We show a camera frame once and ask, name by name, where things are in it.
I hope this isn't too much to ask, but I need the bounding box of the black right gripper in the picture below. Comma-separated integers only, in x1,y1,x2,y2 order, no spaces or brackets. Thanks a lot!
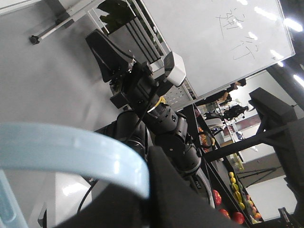
85,29,166,116

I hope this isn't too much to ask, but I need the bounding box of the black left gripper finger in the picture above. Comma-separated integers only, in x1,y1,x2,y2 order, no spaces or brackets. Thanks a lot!
58,146,240,228

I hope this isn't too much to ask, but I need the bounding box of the light blue plastic basket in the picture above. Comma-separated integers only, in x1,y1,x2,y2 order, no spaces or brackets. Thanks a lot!
0,122,151,228

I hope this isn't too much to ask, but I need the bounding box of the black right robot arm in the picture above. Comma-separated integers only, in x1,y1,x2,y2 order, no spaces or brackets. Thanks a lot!
85,29,215,207

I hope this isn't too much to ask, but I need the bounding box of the white whiteboard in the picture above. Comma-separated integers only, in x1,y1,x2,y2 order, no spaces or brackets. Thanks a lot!
144,0,295,96

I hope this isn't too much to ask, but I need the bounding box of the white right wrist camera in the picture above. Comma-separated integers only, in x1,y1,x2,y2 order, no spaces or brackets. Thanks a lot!
163,51,186,87

